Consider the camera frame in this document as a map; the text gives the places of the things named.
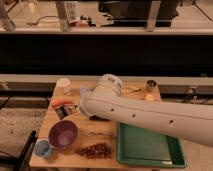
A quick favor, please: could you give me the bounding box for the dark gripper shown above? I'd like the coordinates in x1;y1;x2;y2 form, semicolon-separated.
55;104;77;120

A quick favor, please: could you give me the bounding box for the purple bowl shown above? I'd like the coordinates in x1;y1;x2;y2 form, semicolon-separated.
48;120;78;149

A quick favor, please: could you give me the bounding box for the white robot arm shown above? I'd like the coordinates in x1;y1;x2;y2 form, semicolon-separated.
78;74;213;147

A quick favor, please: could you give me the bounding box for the orange carrot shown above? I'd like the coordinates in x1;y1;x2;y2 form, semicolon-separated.
51;98;72;108

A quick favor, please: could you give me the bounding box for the light blue small object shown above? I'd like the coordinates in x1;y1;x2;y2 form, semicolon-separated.
79;87;89;97

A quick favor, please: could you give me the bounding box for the silver fork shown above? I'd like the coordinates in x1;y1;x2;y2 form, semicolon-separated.
83;131;114;136

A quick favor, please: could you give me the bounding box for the blue cup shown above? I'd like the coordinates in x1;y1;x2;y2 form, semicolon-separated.
34;140;52;158

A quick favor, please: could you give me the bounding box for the bunch of dark grapes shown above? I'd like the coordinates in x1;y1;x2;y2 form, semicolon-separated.
75;142;112;159

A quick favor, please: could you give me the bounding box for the black chair back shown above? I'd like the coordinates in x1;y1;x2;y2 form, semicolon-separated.
12;130;36;171

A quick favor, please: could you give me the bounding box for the yellow banana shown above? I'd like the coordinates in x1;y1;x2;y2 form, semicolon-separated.
122;86;142;94

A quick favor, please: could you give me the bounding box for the green tray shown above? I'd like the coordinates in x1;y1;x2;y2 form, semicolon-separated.
117;123;187;168

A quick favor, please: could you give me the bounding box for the yellow round fruit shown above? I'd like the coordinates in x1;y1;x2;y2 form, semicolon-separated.
144;93;154;101

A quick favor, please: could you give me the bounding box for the metal cup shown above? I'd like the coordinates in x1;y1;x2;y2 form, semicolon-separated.
146;80;157;92

